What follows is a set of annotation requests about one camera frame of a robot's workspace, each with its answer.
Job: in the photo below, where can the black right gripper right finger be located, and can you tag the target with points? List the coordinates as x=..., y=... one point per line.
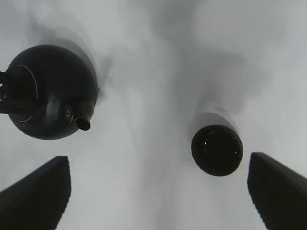
x=278, y=193

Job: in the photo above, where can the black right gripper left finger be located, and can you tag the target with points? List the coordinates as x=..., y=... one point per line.
x=37, y=201

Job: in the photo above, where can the black round teapot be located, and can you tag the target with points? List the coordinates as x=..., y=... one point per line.
x=48, y=92

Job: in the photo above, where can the small black teacup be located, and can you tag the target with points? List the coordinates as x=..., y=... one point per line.
x=217, y=150

